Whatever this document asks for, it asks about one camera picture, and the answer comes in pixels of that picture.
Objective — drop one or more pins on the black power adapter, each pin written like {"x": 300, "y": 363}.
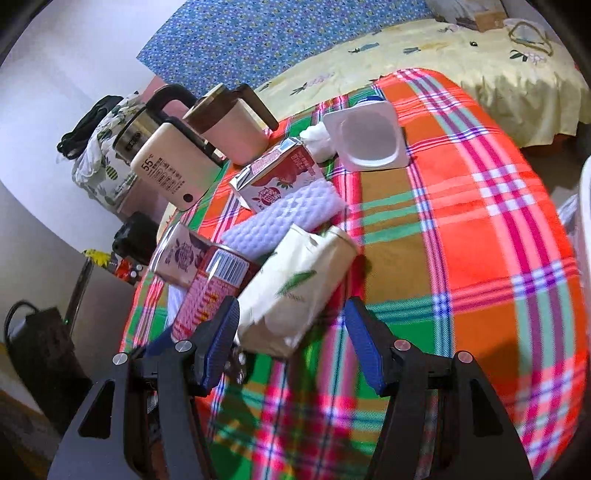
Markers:
{"x": 41, "y": 351}

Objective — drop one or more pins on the white foam fruit net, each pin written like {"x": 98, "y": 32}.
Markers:
{"x": 307, "y": 208}

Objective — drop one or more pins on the red soda can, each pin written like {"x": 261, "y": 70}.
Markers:
{"x": 222, "y": 272}

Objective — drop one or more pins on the white leaf-print paper carton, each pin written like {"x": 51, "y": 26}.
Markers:
{"x": 283, "y": 300}

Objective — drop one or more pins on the pink mug with brown handle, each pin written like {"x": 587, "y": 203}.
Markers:
{"x": 222, "y": 118}

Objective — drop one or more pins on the white plastic yogurt cup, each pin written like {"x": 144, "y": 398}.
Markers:
{"x": 368, "y": 136}

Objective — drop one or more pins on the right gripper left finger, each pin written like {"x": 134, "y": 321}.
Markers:
{"x": 108, "y": 437}

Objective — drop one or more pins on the pink electric kettle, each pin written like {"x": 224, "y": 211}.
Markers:
{"x": 167, "y": 154}

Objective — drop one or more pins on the cardboard quilt box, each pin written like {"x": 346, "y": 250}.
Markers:
{"x": 480, "y": 18}

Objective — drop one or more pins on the yellow printed bed sheet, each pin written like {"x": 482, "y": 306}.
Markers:
{"x": 533, "y": 93}

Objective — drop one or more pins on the purple milk carton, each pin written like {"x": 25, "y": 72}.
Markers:
{"x": 178, "y": 254}

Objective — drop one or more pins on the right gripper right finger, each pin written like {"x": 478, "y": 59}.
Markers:
{"x": 474, "y": 438}

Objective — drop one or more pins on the blue floral headboard cushion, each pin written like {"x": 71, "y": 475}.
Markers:
{"x": 205, "y": 43}

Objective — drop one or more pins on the red strawberry milk carton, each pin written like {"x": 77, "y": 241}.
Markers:
{"x": 282, "y": 170}

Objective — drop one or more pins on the white tissue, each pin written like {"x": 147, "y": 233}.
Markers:
{"x": 317, "y": 140}

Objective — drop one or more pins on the black bag on pillow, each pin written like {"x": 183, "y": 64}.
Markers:
{"x": 73, "y": 143}

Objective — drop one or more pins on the pineapple print pillow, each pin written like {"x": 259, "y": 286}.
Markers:
{"x": 99, "y": 170}

